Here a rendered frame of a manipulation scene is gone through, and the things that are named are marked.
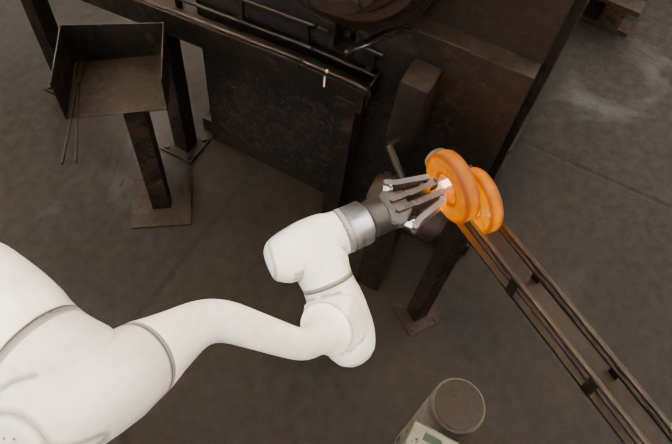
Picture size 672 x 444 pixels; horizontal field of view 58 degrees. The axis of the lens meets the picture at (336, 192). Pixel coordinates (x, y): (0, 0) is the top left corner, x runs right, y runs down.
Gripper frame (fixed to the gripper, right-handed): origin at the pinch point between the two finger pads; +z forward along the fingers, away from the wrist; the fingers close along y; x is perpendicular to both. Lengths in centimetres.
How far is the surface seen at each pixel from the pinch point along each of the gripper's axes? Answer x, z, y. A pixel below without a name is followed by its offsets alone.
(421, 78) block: -5.2, 12.1, -30.8
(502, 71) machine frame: -0.4, 27.6, -21.2
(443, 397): -31.9, -15.7, 31.8
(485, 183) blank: -6.8, 9.9, 0.2
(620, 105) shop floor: -92, 135, -43
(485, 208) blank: -10.6, 8.3, 4.0
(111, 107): -22, -57, -69
